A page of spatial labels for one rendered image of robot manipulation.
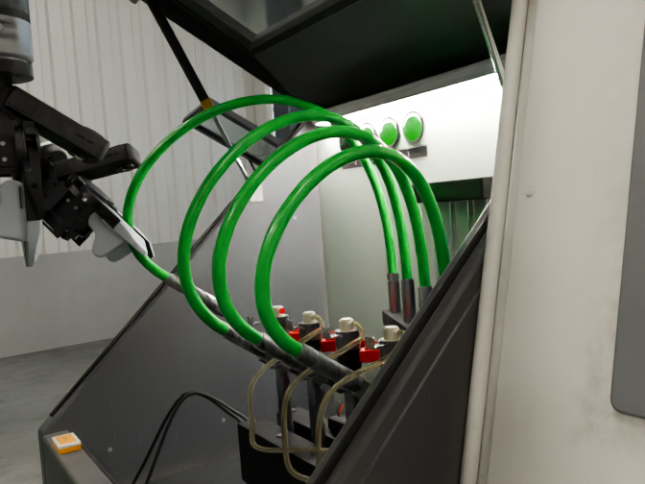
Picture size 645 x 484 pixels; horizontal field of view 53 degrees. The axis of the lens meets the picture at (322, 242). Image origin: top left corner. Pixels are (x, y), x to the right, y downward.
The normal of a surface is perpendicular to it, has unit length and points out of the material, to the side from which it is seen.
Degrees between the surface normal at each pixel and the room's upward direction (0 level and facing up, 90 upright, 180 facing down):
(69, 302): 90
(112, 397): 90
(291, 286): 90
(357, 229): 90
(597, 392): 76
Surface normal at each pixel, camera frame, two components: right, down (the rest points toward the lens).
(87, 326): 0.60, 0.00
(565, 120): -0.83, -0.15
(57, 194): -0.07, -0.17
